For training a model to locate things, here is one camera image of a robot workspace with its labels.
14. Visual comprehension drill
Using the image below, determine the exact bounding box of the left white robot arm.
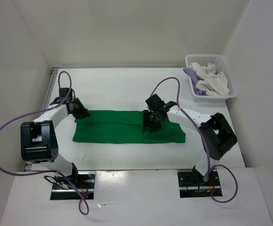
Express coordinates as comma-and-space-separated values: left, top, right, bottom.
20, 98, 90, 188

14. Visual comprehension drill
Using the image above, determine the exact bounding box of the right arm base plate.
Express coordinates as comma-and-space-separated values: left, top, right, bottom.
177, 169, 223, 198

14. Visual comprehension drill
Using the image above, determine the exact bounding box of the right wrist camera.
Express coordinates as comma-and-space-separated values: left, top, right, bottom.
145, 94, 165, 111

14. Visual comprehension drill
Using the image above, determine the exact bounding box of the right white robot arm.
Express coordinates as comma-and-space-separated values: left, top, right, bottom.
143, 99, 238, 185

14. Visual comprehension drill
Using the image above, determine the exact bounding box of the lavender t shirt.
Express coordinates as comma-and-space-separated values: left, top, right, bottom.
183, 68, 230, 96

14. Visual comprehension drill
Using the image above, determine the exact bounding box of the green t shirt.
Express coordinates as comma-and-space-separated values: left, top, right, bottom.
72, 110, 186, 144

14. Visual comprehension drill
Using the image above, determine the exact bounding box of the cream white t shirt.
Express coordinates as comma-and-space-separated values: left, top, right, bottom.
189, 62, 230, 96

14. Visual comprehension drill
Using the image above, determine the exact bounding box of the white plastic basket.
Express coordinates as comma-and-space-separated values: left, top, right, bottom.
185, 54, 237, 101

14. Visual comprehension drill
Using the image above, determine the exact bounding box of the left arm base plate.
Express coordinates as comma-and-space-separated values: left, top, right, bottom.
44, 171, 96, 201

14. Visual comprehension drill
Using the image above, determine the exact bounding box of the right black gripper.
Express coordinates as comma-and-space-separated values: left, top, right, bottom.
142, 109, 161, 133

